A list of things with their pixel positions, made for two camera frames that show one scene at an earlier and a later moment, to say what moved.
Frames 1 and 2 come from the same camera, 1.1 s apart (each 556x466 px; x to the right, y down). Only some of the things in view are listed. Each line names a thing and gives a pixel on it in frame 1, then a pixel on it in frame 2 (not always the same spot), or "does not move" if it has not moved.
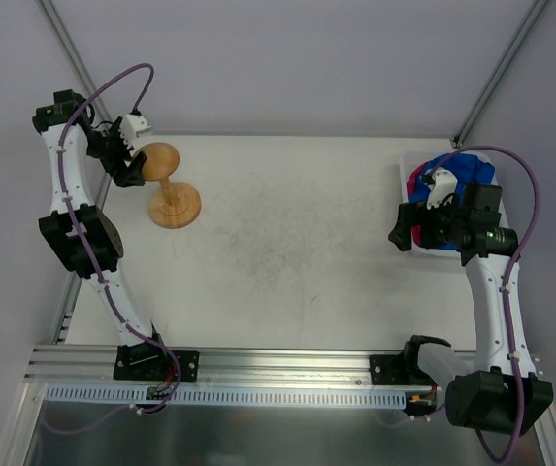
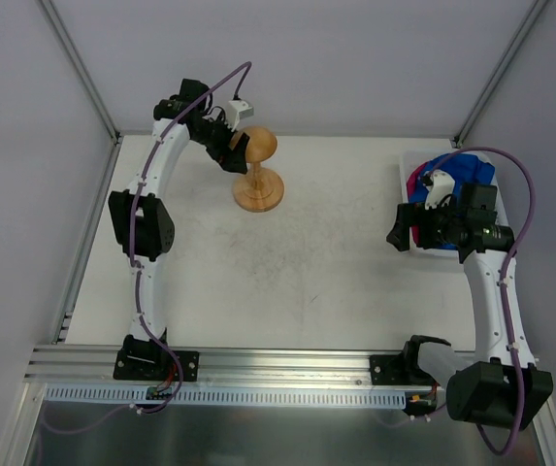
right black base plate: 389,370 does not move
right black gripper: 414,224 does not move
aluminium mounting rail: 219,367 does not move
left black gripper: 117,156 -> 222,144
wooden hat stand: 174,204 -> 259,189
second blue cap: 467,169 does not move
